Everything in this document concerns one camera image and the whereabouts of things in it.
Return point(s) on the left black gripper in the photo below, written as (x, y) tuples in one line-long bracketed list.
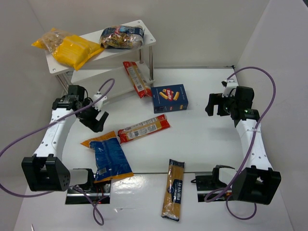
[(90, 118)]

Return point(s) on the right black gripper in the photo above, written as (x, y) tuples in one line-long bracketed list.
[(218, 104)]

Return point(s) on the red spaghetti pack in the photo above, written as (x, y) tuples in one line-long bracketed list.
[(139, 83), (143, 129)]

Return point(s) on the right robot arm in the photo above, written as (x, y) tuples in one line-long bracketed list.
[(255, 181)]

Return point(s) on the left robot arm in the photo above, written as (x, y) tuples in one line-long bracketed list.
[(44, 170)]

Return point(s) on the blue orange pasta bag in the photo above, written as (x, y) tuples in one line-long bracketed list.
[(110, 159)]

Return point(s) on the blue Barilla pasta box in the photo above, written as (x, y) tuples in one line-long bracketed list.
[(169, 98)]

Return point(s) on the white two-tier shelf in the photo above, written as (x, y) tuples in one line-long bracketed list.
[(108, 64)]

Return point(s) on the red spaghetti pack on shelf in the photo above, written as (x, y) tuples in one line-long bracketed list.
[(139, 83)]

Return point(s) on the yellow pasta bag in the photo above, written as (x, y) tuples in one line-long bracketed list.
[(67, 48)]

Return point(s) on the dark blue fusilli bag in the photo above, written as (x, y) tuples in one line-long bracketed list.
[(122, 37)]

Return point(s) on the La Sicilia spaghetti pack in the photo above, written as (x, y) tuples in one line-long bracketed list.
[(173, 192)]

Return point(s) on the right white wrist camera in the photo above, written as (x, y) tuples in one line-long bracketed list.
[(230, 86)]

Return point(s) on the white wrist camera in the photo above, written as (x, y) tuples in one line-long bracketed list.
[(230, 86), (99, 101)]

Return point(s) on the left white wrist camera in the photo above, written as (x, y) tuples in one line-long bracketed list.
[(99, 101)]

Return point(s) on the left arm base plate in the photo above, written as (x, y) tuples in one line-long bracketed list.
[(98, 193)]

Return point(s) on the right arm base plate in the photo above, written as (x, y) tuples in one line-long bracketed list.
[(204, 185)]

